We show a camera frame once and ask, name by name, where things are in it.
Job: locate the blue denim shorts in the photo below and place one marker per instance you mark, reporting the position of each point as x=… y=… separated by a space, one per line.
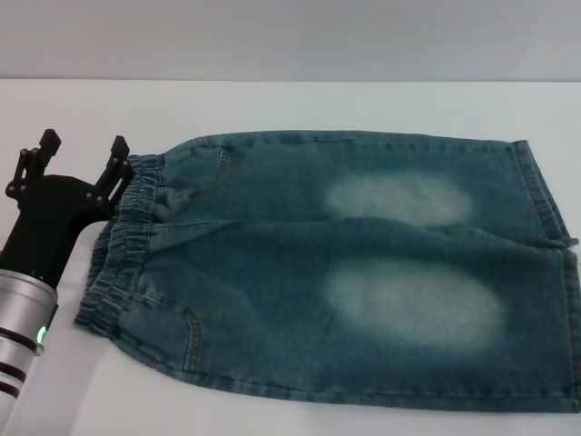
x=290 y=272

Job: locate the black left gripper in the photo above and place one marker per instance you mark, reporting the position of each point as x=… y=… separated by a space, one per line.
x=50 y=209

